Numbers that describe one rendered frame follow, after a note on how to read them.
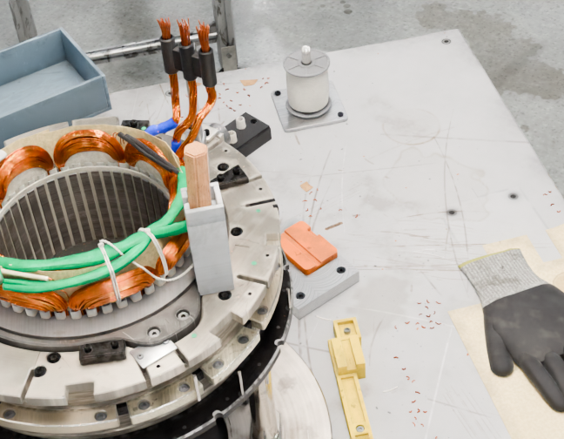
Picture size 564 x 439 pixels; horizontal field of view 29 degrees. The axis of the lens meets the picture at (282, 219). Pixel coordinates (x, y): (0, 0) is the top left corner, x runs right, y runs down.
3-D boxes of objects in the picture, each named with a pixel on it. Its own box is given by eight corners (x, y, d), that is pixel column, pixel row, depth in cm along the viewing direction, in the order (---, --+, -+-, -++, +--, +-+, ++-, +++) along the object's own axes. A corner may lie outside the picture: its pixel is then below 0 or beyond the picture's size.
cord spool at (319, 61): (337, 113, 148) (335, 70, 143) (292, 122, 147) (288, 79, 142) (325, 86, 153) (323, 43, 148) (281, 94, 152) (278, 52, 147)
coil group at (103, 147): (128, 171, 94) (120, 133, 91) (57, 180, 94) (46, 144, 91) (127, 158, 95) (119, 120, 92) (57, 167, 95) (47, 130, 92)
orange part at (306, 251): (339, 256, 128) (339, 250, 127) (306, 277, 126) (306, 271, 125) (302, 225, 132) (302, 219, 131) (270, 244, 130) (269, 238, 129)
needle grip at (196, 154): (216, 214, 80) (211, 151, 76) (194, 222, 79) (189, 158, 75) (206, 201, 81) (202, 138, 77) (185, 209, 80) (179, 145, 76)
